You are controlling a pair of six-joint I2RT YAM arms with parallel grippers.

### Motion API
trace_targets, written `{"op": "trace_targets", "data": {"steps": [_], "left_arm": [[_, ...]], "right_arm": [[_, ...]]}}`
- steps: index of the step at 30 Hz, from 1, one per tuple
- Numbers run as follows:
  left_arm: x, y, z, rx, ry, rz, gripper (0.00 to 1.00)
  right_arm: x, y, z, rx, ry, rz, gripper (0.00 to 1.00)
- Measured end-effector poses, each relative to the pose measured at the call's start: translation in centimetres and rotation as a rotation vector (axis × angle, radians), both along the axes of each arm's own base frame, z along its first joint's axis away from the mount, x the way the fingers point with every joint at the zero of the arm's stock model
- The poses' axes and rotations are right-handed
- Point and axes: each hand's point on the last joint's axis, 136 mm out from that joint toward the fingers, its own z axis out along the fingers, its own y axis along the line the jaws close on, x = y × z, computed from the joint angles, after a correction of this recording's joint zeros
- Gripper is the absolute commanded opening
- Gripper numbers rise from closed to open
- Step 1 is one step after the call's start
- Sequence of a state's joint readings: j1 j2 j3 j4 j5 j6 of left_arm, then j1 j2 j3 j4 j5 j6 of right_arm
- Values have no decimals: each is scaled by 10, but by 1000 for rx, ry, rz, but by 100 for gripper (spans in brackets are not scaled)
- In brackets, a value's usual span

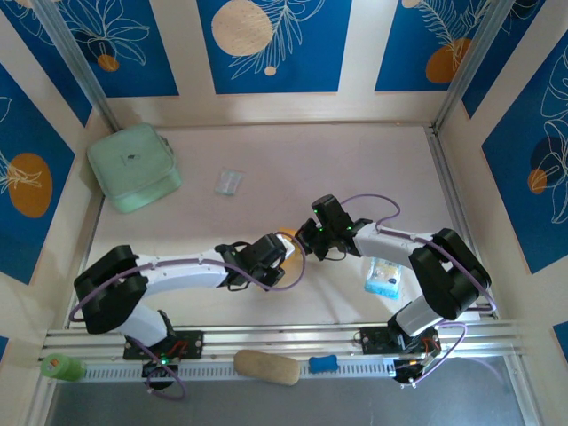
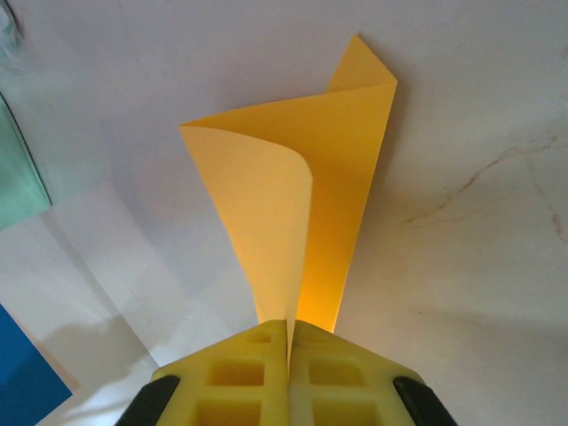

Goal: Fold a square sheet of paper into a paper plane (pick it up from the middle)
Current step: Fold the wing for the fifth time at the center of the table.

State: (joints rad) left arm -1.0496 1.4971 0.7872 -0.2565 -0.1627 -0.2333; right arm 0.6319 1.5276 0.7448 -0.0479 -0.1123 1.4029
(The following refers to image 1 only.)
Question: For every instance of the orange square paper sheet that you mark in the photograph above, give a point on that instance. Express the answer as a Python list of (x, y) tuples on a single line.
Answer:
[(286, 230)]

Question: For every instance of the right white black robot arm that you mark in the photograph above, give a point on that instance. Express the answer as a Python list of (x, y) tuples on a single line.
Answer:
[(448, 275)]

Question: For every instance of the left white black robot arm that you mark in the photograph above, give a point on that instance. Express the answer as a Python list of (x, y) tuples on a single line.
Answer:
[(106, 288)]

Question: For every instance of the blue wet wipes pack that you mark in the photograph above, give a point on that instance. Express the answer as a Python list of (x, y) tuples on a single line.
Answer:
[(384, 279)]

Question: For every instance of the small clear plastic packet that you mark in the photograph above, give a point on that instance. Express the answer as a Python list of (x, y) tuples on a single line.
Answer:
[(228, 182)]

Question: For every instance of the beige oval case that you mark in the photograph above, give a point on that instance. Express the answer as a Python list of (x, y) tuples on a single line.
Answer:
[(266, 367)]

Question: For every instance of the blue bone-shaped sponge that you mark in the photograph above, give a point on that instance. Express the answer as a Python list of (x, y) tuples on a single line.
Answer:
[(323, 364)]

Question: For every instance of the mint green zip case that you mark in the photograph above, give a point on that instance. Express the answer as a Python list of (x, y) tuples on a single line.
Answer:
[(128, 164)]

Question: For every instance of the green bottle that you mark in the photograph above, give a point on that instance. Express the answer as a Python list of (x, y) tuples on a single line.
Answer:
[(62, 367)]

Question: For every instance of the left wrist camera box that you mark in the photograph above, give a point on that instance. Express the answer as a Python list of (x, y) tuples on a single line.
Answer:
[(288, 248)]

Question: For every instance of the aluminium mounting rail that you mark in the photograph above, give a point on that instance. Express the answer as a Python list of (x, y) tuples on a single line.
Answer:
[(288, 335)]

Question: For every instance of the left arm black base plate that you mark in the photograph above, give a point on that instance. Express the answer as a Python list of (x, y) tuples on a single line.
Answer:
[(191, 344)]

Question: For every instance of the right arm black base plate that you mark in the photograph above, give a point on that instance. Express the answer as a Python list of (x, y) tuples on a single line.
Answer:
[(373, 339)]

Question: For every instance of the aluminium side rail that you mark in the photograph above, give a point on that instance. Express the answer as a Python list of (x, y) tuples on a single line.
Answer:
[(444, 168)]

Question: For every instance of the aluminium corner post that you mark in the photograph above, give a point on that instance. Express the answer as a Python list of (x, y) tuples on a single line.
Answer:
[(470, 62), (75, 62)]

